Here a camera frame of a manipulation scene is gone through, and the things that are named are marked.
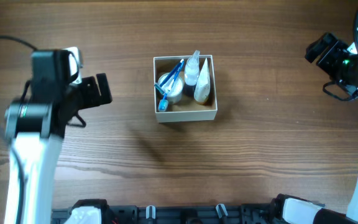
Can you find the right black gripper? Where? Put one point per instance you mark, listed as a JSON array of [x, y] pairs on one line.
[[324, 55]]

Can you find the blue white toothbrush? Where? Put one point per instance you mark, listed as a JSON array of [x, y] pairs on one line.
[[163, 104]]

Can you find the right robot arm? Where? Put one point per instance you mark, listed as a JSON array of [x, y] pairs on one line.
[[296, 210]]

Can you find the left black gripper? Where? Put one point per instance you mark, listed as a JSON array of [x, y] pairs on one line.
[[86, 92]]

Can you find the open cardboard box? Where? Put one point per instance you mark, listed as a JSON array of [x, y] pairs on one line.
[[187, 109]]

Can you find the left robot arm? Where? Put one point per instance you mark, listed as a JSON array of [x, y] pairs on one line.
[[36, 124]]

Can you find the white lidded jar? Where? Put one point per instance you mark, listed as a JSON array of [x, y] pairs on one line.
[[175, 94]]

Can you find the clear cap dark bottle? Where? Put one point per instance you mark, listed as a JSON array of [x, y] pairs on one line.
[[192, 71]]

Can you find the blue disposable razor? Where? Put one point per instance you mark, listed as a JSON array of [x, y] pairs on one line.
[[169, 76]]

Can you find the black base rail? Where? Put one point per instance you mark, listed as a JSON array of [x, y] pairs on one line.
[[240, 214]]

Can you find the white squeeze tube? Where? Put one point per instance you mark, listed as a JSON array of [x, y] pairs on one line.
[[203, 85]]

